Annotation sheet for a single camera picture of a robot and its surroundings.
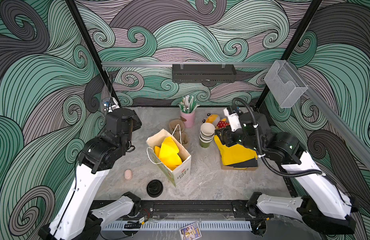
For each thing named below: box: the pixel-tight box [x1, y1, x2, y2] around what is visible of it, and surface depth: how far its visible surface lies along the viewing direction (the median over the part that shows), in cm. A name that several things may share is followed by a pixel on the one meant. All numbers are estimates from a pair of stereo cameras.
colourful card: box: [179, 222, 202, 240], surface depth 67 cm
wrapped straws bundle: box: [179, 95, 200, 114], surface depth 100 cm
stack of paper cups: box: [199, 122, 216, 149], surface depth 87 cm
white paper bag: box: [146, 124, 192, 188], surface depth 71 cm
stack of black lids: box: [146, 179, 164, 198], surface depth 80 cm
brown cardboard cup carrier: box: [169, 116, 189, 145], surface depth 103 cm
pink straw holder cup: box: [180, 110, 196, 129], surface depth 106 cm
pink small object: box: [124, 169, 133, 180], surface depth 85 cm
